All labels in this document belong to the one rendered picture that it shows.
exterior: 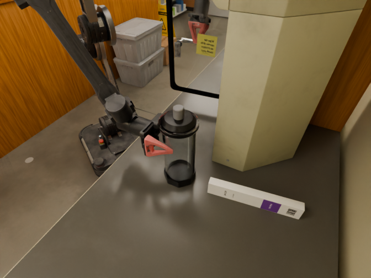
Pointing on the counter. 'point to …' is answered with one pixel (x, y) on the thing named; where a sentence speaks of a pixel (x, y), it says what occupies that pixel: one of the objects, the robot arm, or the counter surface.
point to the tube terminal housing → (276, 75)
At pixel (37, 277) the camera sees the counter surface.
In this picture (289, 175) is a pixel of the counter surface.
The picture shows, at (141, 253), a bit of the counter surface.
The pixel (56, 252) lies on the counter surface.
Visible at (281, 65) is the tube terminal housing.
